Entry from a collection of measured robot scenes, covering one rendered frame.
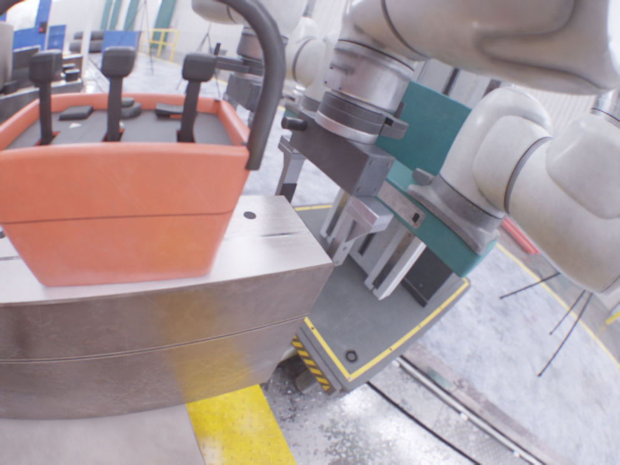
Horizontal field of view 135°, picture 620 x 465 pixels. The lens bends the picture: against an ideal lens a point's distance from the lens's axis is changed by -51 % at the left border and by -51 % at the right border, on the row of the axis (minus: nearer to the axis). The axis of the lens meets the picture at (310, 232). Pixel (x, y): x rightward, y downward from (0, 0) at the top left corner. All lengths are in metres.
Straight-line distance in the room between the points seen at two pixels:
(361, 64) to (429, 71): 0.56
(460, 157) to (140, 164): 0.44
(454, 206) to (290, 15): 0.43
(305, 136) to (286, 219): 0.11
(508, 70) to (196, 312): 0.30
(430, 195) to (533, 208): 0.20
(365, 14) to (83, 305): 0.34
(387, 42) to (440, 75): 0.55
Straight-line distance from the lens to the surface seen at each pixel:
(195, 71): 0.18
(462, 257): 0.48
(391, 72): 0.27
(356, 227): 0.29
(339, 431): 0.97
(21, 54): 1.33
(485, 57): 0.16
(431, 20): 0.18
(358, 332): 0.74
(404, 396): 1.15
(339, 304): 0.77
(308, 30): 0.82
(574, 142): 0.38
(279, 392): 0.94
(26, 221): 0.20
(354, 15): 0.27
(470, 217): 0.47
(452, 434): 1.27
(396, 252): 0.78
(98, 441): 0.60
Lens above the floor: 0.87
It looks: 34 degrees down
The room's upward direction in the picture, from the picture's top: 23 degrees clockwise
